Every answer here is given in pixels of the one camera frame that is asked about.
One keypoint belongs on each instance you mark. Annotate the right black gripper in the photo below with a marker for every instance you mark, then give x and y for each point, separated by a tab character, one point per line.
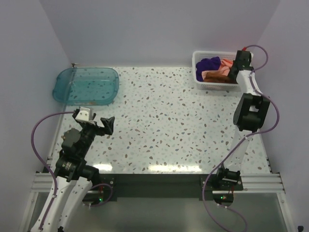
231	76

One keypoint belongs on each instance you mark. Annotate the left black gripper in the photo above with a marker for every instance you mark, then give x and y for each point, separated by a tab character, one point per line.
101	131

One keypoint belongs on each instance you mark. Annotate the brown towel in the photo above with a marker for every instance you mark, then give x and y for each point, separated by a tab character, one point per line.
215	77

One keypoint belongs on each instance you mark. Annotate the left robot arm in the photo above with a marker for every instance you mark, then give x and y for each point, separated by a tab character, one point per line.
72	177

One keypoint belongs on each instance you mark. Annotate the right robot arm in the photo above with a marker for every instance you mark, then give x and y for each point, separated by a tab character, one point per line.
248	119

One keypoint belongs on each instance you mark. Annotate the pink towel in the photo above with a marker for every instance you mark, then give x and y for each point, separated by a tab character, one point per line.
224	69

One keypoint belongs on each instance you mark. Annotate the purple towel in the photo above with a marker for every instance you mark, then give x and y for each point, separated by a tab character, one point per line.
207	64

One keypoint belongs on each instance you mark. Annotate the white plastic basket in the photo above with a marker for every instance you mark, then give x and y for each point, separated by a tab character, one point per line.
198	56

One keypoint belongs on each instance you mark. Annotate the blue transparent plastic tray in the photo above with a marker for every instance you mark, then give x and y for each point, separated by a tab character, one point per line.
86	86

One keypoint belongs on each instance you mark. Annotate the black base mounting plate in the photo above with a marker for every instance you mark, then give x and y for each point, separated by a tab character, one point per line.
147	186

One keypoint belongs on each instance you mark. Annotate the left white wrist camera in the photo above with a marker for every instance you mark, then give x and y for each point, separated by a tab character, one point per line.
84	115

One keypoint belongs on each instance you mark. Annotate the aluminium frame rail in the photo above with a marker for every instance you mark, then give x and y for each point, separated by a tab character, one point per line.
262	183

